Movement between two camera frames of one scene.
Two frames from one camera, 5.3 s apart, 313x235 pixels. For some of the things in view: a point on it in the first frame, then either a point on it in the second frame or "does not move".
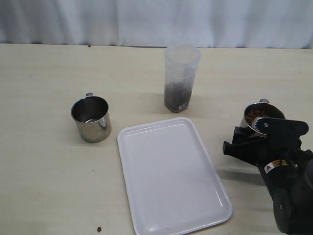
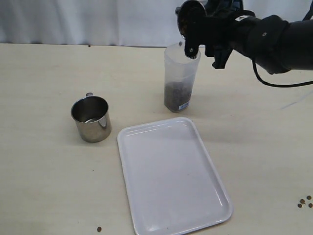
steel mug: x=92 y=118 does not move
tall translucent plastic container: x=181 y=64 does not move
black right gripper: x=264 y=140 → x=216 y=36
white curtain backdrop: x=256 y=24 does not move
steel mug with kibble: x=261 y=109 → x=191 y=16
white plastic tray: x=172 y=186 does not move
